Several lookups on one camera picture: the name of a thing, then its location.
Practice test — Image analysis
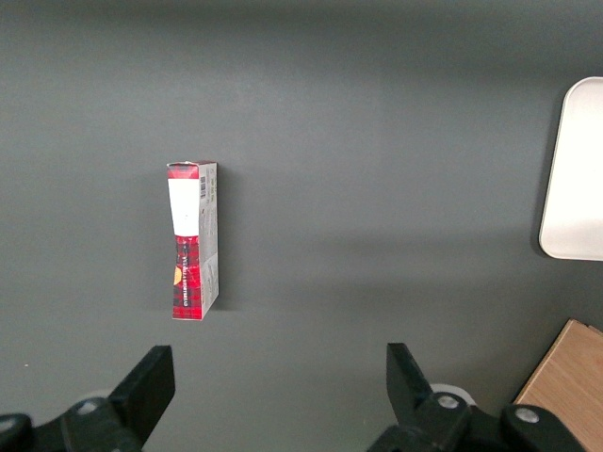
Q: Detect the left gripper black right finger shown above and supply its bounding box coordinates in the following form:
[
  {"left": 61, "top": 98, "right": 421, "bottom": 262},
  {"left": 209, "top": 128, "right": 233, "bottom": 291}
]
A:
[{"left": 367, "top": 342, "right": 586, "bottom": 452}]

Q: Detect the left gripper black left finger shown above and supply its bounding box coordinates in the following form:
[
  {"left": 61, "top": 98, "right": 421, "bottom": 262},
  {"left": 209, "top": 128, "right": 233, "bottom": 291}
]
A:
[{"left": 0, "top": 345, "right": 177, "bottom": 452}]

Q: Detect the red plaid cardboard box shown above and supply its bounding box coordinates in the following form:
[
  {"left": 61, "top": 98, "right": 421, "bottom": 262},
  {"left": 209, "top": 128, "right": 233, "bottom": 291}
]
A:
[{"left": 165, "top": 159, "right": 221, "bottom": 323}]

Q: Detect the white plastic tray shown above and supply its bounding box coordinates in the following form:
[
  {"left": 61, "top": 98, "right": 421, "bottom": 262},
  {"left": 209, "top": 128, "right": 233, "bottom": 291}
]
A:
[{"left": 538, "top": 76, "right": 603, "bottom": 262}]

